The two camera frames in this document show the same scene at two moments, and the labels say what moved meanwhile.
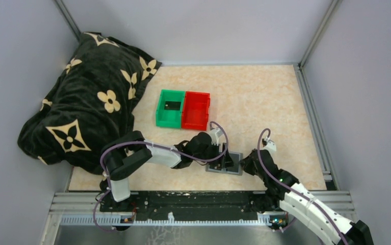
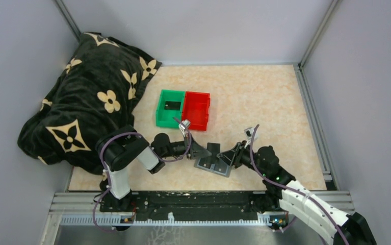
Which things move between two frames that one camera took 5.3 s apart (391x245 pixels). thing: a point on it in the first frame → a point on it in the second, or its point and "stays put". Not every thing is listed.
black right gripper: [246, 162] → [229, 156]
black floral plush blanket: [90, 102] stays put
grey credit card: [173, 105] stays put
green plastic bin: [171, 118] stays put
